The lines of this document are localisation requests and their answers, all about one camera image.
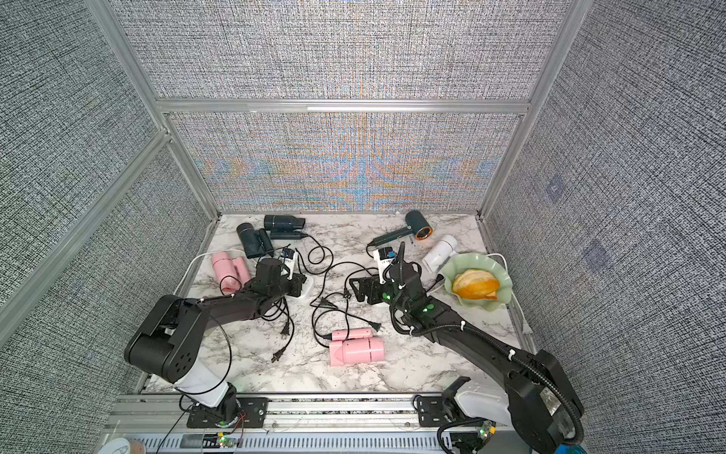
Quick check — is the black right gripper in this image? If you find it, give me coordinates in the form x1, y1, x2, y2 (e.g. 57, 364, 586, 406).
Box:
349, 271, 413, 320

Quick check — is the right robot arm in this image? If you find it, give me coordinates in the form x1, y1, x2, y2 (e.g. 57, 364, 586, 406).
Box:
352, 262, 584, 453

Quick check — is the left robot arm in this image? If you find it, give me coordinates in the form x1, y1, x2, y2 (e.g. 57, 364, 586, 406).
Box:
124, 258, 309, 420

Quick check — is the left white power strip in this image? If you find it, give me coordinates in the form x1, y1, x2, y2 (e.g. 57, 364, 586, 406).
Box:
299, 276, 315, 300

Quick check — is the dark green hair dryer left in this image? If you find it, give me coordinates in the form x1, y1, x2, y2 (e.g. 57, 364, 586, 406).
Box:
236, 222, 274, 259

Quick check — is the dark green hair dryer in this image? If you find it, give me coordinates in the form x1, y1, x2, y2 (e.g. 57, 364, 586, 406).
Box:
236, 222, 274, 259
264, 215, 306, 239

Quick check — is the pink folded hair dryer front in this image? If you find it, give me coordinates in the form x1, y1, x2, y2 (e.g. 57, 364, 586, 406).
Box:
329, 328, 385, 367

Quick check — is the dark green hair dryer back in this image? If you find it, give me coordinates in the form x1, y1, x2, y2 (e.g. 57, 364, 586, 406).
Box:
264, 215, 306, 239

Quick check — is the pink hair dryer left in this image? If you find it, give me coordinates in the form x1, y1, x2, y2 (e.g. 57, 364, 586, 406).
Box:
211, 253, 251, 294

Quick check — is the white hair dryer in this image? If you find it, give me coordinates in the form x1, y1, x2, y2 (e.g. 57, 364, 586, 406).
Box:
422, 235, 459, 275

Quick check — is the green hair dryer orange nozzle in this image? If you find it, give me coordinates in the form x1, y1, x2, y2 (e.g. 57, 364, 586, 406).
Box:
368, 210, 434, 247

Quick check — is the light green scalloped plate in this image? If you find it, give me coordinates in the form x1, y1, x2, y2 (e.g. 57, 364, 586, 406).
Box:
441, 253, 513, 311

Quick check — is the bread roll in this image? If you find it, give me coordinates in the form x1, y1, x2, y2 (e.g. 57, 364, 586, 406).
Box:
451, 269, 500, 300

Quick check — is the white round object bottom left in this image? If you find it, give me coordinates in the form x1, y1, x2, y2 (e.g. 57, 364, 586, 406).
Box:
98, 437, 147, 454

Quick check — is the black coiled cable with plug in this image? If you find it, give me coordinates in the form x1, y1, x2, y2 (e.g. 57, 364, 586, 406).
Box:
242, 288, 296, 364

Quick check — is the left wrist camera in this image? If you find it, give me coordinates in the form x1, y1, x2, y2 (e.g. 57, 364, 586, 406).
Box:
255, 247, 297, 284

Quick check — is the black cable of pink dryer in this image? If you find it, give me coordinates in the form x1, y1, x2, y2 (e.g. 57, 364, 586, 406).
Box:
310, 260, 382, 348

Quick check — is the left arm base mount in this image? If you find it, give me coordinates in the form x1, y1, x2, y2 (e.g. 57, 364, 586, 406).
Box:
186, 385, 270, 431

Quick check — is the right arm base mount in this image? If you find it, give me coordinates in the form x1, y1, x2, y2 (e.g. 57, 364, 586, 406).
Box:
411, 376, 496, 454

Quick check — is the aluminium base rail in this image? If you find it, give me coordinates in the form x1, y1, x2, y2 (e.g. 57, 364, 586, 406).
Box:
93, 390, 568, 454

